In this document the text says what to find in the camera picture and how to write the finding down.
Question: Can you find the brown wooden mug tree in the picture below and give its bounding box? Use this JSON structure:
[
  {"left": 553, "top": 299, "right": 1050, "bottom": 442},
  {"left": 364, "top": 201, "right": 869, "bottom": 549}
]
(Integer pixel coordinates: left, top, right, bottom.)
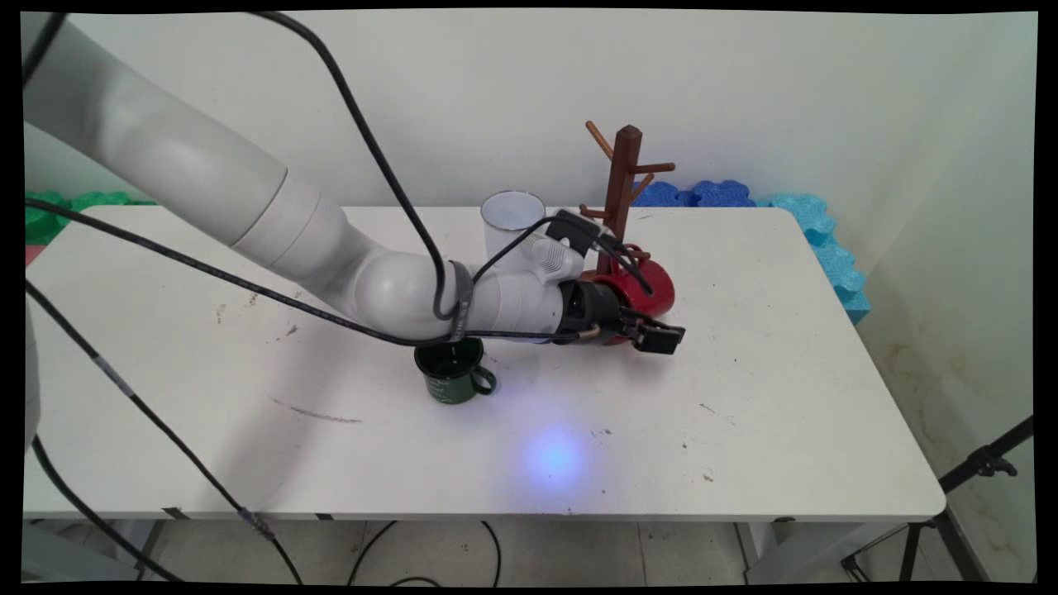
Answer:
[{"left": 578, "top": 121, "right": 678, "bottom": 278}]

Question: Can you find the thick black camera cable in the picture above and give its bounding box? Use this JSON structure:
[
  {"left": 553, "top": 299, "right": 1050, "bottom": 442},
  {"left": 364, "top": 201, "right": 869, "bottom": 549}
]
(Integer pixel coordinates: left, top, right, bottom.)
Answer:
[{"left": 246, "top": 11, "right": 654, "bottom": 321}]

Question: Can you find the black tripod stand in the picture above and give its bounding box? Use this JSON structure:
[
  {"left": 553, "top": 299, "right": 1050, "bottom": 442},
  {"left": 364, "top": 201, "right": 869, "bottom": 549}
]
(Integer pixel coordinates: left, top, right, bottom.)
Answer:
[{"left": 841, "top": 415, "right": 1036, "bottom": 584}]

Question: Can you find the grey cable strap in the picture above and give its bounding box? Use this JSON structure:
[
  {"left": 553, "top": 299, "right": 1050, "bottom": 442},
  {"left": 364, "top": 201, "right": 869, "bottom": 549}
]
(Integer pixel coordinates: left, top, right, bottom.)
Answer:
[{"left": 445, "top": 259, "right": 477, "bottom": 343}]

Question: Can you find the black cable with grey connector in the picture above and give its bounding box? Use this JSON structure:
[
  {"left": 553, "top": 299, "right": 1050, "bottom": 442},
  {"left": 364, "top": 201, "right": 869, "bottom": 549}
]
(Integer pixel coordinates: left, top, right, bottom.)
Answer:
[{"left": 24, "top": 279, "right": 305, "bottom": 585}]

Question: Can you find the black floor cable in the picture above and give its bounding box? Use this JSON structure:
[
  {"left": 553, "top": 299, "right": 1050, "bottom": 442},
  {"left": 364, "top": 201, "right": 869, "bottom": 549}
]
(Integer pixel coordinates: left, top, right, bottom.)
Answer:
[{"left": 346, "top": 520, "right": 503, "bottom": 588}]

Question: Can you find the white enamel mug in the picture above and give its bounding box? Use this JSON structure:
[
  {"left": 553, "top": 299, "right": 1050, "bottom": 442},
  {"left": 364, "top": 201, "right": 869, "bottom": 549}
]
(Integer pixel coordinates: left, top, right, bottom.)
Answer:
[{"left": 480, "top": 190, "right": 549, "bottom": 267}]

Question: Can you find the white table leg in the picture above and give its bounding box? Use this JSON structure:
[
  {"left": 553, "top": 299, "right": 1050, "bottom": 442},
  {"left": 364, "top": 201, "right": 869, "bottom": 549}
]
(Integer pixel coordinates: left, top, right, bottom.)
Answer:
[{"left": 734, "top": 521, "right": 910, "bottom": 585}]

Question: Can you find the dark blue foam mat tile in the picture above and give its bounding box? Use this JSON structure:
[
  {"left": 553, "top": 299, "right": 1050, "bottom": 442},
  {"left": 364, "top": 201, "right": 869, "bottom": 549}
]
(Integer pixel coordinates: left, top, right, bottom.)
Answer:
[
  {"left": 631, "top": 180, "right": 697, "bottom": 208},
  {"left": 691, "top": 179, "right": 758, "bottom": 208}
]

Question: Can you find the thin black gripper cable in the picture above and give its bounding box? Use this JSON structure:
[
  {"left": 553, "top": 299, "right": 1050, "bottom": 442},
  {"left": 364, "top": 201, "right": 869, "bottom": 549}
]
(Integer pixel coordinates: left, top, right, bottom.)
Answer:
[{"left": 24, "top": 198, "right": 579, "bottom": 347}]

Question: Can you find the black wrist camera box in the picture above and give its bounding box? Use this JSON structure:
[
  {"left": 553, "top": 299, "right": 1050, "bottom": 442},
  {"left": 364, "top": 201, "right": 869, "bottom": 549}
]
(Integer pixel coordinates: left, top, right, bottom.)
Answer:
[{"left": 549, "top": 209, "right": 618, "bottom": 255}]

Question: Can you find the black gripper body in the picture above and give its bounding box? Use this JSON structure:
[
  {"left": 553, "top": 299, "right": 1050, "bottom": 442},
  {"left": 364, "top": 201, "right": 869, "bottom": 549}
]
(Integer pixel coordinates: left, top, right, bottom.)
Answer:
[{"left": 558, "top": 280, "right": 634, "bottom": 346}]

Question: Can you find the dark green enamel mug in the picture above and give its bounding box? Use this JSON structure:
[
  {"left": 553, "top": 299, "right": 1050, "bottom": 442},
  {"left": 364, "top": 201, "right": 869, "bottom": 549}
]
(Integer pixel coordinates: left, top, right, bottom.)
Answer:
[{"left": 413, "top": 336, "right": 498, "bottom": 406}]

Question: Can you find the red enamel mug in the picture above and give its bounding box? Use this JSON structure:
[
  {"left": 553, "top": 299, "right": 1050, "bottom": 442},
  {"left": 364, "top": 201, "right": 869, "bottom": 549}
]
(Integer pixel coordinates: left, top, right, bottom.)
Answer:
[{"left": 578, "top": 243, "right": 677, "bottom": 347}]

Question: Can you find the white ribbed camera mount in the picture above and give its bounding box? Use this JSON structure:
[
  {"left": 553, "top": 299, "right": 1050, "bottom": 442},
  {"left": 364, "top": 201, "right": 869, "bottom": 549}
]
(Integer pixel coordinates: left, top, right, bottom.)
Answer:
[{"left": 527, "top": 233, "right": 585, "bottom": 287}]

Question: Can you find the plain black hanging cable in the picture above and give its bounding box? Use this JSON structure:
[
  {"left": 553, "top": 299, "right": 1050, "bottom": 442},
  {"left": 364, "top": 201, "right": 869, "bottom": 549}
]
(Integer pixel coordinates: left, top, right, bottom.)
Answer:
[{"left": 31, "top": 435, "right": 186, "bottom": 584}]

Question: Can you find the grey metal table leg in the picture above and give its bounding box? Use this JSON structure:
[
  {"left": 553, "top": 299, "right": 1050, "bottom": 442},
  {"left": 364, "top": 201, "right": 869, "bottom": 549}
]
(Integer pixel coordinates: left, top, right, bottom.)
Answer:
[{"left": 135, "top": 519, "right": 168, "bottom": 583}]

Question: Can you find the light blue foam mat tile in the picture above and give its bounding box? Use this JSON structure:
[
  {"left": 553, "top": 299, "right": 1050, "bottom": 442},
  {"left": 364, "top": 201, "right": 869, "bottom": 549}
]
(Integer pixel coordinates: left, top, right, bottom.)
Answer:
[{"left": 754, "top": 193, "right": 872, "bottom": 326}]

